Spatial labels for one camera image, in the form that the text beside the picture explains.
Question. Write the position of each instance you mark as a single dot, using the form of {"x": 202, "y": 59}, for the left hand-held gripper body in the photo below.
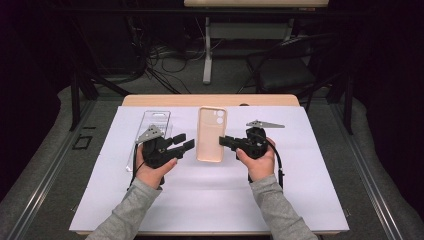
{"x": 156, "y": 151}

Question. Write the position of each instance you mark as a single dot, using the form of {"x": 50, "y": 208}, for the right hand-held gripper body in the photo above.
{"x": 255, "y": 143}

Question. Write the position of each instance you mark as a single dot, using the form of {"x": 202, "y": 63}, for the beige phone case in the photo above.
{"x": 208, "y": 140}

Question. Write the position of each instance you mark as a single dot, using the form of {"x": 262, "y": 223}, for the clear plastic tray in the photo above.
{"x": 160, "y": 116}

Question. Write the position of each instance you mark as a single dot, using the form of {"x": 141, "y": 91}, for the person's right hand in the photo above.
{"x": 261, "y": 166}

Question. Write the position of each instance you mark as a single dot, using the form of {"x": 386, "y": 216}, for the person's left hand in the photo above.
{"x": 151, "y": 176}

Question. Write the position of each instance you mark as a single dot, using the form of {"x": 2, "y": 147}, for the wooden table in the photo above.
{"x": 173, "y": 100}

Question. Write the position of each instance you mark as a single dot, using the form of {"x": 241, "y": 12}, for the dark table grommet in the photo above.
{"x": 244, "y": 104}

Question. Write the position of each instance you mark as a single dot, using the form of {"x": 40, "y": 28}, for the white board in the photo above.
{"x": 200, "y": 200}

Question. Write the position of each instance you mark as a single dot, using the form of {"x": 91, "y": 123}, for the black chair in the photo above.
{"x": 283, "y": 78}

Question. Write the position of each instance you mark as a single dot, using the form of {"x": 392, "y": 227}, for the dark curtain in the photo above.
{"x": 393, "y": 100}
{"x": 26, "y": 100}

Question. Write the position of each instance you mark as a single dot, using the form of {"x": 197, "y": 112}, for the white-legged desk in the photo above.
{"x": 253, "y": 3}

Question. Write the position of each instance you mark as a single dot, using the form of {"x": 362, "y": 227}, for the black metal frame post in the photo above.
{"x": 349, "y": 106}
{"x": 75, "y": 100}

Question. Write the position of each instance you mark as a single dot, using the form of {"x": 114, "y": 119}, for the aluminium rail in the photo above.
{"x": 363, "y": 170}
{"x": 43, "y": 180}

